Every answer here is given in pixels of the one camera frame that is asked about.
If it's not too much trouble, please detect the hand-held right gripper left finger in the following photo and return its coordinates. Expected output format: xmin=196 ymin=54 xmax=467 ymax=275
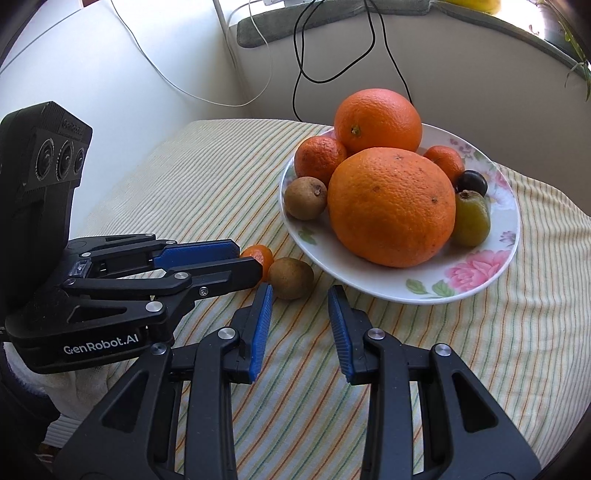
xmin=51 ymin=282 xmax=274 ymax=480

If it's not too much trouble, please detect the person's left forearm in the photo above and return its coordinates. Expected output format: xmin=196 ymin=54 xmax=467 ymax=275
xmin=0 ymin=342 xmax=121 ymax=457

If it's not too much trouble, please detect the brown kiwi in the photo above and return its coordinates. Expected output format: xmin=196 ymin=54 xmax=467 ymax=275
xmin=283 ymin=176 xmax=328 ymax=221
xmin=268 ymin=257 xmax=315 ymax=301

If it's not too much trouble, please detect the yellow plush cushion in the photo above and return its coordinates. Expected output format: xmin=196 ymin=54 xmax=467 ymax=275
xmin=441 ymin=0 xmax=502 ymax=13

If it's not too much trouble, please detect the large spotted orange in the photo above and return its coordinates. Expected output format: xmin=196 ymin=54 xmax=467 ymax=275
xmin=328 ymin=148 xmax=457 ymax=268

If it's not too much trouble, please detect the large tangerine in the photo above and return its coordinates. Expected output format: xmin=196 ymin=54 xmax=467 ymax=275
xmin=294 ymin=136 xmax=348 ymax=188

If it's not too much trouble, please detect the black cable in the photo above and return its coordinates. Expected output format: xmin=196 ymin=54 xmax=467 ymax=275
xmin=293 ymin=0 xmax=414 ymax=123

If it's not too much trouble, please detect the dark purple plum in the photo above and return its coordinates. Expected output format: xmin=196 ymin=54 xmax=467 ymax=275
xmin=456 ymin=170 xmax=488 ymax=197

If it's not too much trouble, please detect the smooth orange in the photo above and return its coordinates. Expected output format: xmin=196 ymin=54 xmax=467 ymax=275
xmin=334 ymin=88 xmax=423 ymax=155

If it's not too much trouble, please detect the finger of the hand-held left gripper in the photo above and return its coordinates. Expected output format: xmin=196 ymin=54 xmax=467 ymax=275
xmin=64 ymin=257 xmax=264 ymax=324
xmin=69 ymin=234 xmax=241 ymax=278

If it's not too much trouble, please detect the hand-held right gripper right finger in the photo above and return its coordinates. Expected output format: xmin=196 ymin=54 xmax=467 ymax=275
xmin=327 ymin=285 xmax=541 ymax=480

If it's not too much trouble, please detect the striped cloth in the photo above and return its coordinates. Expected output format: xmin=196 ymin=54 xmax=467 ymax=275
xmin=69 ymin=119 xmax=591 ymax=480

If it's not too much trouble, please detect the white floral plate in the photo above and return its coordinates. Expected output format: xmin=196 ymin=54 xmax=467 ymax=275
xmin=278 ymin=124 xmax=521 ymax=305

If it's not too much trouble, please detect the small tangerine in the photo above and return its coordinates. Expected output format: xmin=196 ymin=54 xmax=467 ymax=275
xmin=239 ymin=244 xmax=275 ymax=282

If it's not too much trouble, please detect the white cable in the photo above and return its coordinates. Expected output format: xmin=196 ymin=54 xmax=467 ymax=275
xmin=108 ymin=0 xmax=273 ymax=108

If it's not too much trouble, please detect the green kiwi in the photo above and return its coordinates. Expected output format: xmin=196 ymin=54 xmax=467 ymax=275
xmin=450 ymin=190 xmax=491 ymax=247

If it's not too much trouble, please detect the medium tangerine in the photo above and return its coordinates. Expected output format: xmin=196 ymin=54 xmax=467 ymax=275
xmin=422 ymin=145 xmax=465 ymax=188

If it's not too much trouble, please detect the potted green plant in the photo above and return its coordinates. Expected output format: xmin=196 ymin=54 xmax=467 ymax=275
xmin=538 ymin=0 xmax=591 ymax=100

